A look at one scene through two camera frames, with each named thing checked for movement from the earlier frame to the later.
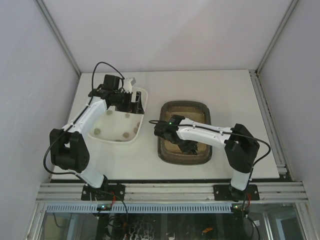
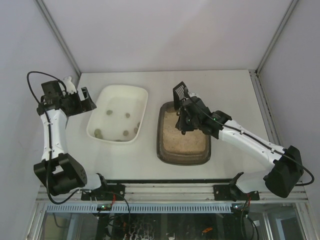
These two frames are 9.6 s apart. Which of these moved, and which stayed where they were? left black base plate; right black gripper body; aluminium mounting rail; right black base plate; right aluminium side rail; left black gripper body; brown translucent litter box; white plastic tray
Moved: right black gripper body; left black gripper body
Stayed: right black base plate; aluminium mounting rail; right aluminium side rail; white plastic tray; brown translucent litter box; left black base plate
